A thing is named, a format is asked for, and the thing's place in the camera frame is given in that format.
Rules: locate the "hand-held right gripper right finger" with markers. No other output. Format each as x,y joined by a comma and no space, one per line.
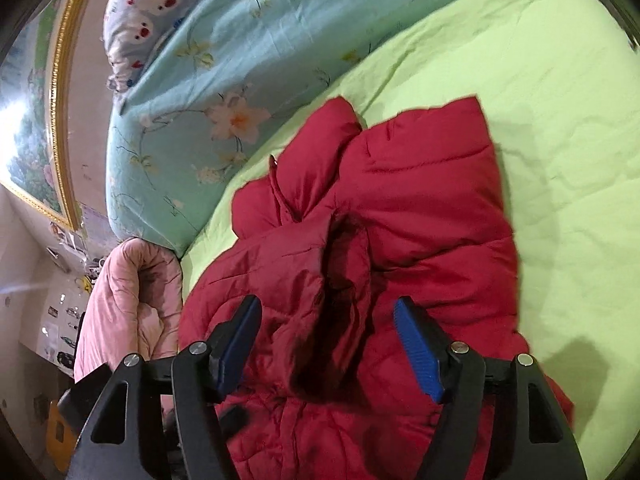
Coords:
420,355

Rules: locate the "red puffer jacket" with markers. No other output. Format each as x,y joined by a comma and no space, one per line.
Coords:
400,200

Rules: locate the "group of wall photos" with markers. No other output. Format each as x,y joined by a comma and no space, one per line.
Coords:
65,310

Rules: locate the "pink quilt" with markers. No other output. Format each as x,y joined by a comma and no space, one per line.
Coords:
120,300

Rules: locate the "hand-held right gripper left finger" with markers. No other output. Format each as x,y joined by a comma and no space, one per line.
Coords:
240,345

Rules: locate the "lime green bed sheet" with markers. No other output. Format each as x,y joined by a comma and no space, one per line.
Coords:
550,110

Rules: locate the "teal floral quilt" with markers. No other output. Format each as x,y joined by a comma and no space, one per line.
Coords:
260,35

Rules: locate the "bear print pillow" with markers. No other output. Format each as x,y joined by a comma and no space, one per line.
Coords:
150,5

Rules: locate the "gold framed landscape painting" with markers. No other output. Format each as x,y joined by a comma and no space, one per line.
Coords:
30,125

